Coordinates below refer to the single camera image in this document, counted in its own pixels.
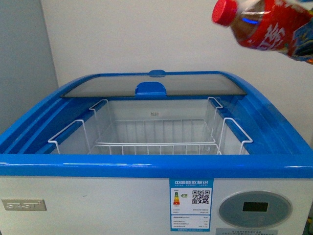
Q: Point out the glass sliding freezer lid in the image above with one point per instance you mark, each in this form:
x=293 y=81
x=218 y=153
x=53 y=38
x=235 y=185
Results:
x=145 y=86

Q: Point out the red label tea bottle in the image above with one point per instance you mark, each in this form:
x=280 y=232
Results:
x=269 y=25

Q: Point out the white chest freezer blue rim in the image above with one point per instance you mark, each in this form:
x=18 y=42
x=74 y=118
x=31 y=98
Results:
x=97 y=194

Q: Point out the blue energy label sticker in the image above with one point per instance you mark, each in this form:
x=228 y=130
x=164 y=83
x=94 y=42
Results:
x=190 y=204

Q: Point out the blue instruction sticker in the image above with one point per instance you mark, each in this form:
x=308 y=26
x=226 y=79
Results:
x=233 y=231

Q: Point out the grey round control panel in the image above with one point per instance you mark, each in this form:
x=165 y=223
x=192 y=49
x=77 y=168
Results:
x=255 y=209

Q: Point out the silver brand badge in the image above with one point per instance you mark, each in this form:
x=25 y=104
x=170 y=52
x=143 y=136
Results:
x=24 y=204

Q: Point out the white wire freezer basket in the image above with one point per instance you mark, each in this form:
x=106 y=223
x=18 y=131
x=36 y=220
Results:
x=153 y=127

